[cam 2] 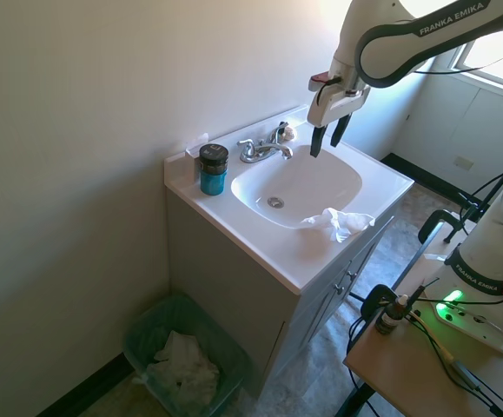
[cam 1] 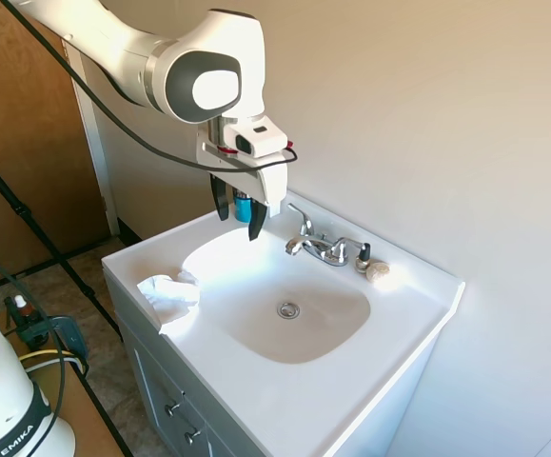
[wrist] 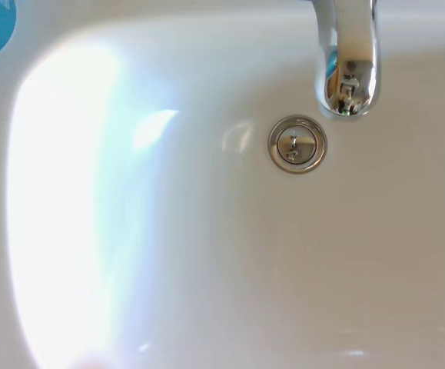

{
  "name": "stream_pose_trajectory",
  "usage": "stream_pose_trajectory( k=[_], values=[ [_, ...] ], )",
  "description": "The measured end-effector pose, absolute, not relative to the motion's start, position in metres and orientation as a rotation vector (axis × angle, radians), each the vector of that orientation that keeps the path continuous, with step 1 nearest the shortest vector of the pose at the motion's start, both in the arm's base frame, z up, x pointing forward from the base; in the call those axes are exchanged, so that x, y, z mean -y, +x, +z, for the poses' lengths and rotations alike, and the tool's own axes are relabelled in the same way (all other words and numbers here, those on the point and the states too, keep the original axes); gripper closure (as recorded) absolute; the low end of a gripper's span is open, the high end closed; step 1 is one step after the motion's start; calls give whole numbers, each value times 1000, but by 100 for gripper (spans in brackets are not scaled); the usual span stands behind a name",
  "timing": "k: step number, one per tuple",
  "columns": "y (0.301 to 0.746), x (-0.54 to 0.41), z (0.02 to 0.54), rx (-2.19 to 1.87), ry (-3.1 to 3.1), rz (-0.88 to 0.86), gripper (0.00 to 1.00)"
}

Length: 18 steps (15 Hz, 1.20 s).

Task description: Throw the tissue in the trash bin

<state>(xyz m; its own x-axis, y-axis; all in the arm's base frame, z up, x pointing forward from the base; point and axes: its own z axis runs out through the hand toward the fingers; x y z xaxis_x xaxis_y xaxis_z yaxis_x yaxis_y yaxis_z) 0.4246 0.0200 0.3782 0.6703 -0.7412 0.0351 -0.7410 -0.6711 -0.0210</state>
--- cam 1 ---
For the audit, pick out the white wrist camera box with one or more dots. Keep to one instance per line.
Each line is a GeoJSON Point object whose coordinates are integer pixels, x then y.
{"type": "Point", "coordinates": [256, 135]}

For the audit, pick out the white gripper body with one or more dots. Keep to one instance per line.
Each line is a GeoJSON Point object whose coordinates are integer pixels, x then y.
{"type": "Point", "coordinates": [237, 169]}

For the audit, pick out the small nail polish bottle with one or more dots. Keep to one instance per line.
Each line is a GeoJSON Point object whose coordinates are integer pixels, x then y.
{"type": "Point", "coordinates": [363, 257]}

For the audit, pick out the metal sink drain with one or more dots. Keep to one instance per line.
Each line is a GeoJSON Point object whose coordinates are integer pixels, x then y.
{"type": "Point", "coordinates": [288, 309]}

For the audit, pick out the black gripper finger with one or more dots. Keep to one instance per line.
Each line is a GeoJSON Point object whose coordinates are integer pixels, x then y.
{"type": "Point", "coordinates": [221, 200]}
{"type": "Point", "coordinates": [256, 221]}

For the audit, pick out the brown wooden door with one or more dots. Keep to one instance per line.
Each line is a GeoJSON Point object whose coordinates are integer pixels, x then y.
{"type": "Point", "coordinates": [18, 143]}

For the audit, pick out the beige seashell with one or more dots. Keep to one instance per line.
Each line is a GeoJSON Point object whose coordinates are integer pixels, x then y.
{"type": "Point", "coordinates": [379, 272]}

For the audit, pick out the black tripod stand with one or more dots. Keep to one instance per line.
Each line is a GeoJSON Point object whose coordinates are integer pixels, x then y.
{"type": "Point", "coordinates": [18, 209]}

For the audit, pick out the white sink countertop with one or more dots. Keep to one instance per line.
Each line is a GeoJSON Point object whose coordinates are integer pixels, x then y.
{"type": "Point", "coordinates": [265, 385]}

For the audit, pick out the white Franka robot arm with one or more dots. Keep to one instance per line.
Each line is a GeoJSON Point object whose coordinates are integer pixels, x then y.
{"type": "Point", "coordinates": [127, 47]}

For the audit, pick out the black table clamp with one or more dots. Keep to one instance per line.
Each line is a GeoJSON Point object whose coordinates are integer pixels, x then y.
{"type": "Point", "coordinates": [30, 331]}

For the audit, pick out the white tissue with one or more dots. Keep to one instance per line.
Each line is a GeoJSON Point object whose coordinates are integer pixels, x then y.
{"type": "Point", "coordinates": [170, 297]}

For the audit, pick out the metal cabinet knob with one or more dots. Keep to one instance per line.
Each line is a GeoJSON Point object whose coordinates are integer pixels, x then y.
{"type": "Point", "coordinates": [192, 434]}
{"type": "Point", "coordinates": [174, 408]}

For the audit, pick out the white door frame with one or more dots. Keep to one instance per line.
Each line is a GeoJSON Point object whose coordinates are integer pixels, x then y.
{"type": "Point", "coordinates": [92, 143]}

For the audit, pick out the blue spray can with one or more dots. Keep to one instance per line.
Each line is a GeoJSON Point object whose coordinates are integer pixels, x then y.
{"type": "Point", "coordinates": [242, 209]}

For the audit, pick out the black baseboard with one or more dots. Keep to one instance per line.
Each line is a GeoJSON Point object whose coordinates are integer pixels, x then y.
{"type": "Point", "coordinates": [128, 232]}

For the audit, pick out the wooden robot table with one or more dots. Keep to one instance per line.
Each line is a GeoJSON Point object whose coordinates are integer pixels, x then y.
{"type": "Point", "coordinates": [77, 419]}

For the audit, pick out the grey vanity cabinet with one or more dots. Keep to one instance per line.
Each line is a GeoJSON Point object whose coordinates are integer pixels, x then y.
{"type": "Point", "coordinates": [151, 371]}

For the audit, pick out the dark metal C-clamp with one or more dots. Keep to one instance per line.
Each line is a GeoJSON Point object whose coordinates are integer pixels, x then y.
{"type": "Point", "coordinates": [72, 335]}

